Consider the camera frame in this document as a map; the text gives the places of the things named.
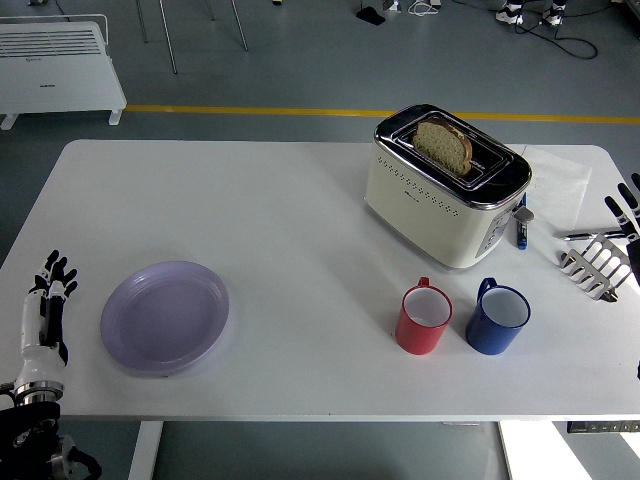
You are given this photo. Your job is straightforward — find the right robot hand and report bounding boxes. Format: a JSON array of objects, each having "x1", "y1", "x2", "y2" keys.
[{"x1": 603, "y1": 172, "x2": 640, "y2": 290}]

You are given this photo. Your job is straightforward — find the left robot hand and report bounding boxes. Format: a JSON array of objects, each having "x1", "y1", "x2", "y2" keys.
[{"x1": 13, "y1": 248, "x2": 80, "y2": 389}]

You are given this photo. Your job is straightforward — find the lilac round plate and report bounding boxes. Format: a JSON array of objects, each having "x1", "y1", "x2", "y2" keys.
[{"x1": 99, "y1": 260, "x2": 231, "y2": 376}]

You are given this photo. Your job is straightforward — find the slice of bread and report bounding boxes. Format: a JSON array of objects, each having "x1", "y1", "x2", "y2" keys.
[{"x1": 412, "y1": 119, "x2": 474, "y2": 177}]

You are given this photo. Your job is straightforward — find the metal toast rack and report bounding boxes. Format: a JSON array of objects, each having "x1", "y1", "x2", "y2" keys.
[{"x1": 558, "y1": 232, "x2": 635, "y2": 303}]

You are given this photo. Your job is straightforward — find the silver black pen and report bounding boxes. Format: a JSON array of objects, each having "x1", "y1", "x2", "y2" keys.
[{"x1": 552, "y1": 227, "x2": 624, "y2": 241}]

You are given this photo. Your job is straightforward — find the white paper sheet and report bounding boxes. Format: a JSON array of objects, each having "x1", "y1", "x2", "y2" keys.
[{"x1": 519, "y1": 144, "x2": 594, "y2": 226}]

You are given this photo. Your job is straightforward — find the blue marker pen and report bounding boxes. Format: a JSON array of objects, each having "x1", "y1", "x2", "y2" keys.
[{"x1": 510, "y1": 192, "x2": 530, "y2": 251}]

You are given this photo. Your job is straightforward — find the white table leg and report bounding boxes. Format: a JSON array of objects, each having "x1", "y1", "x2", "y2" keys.
[
  {"x1": 127, "y1": 421, "x2": 164, "y2": 480},
  {"x1": 497, "y1": 422, "x2": 536, "y2": 480}
]

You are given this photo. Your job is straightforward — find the blue mug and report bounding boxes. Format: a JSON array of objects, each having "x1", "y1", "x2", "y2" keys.
[{"x1": 464, "y1": 277, "x2": 531, "y2": 356}]

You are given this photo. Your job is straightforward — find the black table control panel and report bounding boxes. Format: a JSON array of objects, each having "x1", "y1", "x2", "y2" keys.
[{"x1": 566, "y1": 421, "x2": 640, "y2": 435}]

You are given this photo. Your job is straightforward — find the cream chrome toaster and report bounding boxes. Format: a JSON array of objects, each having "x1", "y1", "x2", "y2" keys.
[{"x1": 363, "y1": 103, "x2": 535, "y2": 271}]

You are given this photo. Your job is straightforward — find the red mug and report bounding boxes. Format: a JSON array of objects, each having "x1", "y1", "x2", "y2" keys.
[{"x1": 394, "y1": 276, "x2": 454, "y2": 356}]

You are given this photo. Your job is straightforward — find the white panel heater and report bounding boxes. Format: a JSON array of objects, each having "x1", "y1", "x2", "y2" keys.
[{"x1": 0, "y1": 13, "x2": 128, "y2": 131}]

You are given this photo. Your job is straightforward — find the person's white black sneaker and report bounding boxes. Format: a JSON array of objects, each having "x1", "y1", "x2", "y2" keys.
[
  {"x1": 494, "y1": 0, "x2": 525, "y2": 27},
  {"x1": 542, "y1": 0, "x2": 567, "y2": 28}
]

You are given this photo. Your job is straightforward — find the yellow floor tape line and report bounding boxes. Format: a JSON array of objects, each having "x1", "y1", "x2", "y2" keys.
[{"x1": 124, "y1": 103, "x2": 640, "y2": 125}]

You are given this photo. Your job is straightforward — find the metal chair legs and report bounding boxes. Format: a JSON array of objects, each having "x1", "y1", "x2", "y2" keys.
[{"x1": 134, "y1": 0, "x2": 250, "y2": 75}]

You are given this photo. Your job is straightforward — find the black foot pedal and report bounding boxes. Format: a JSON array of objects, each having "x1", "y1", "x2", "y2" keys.
[{"x1": 355, "y1": 5, "x2": 387, "y2": 26}]

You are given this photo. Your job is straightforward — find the black floor cable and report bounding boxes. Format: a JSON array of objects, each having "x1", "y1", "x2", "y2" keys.
[{"x1": 514, "y1": 14, "x2": 599, "y2": 61}]

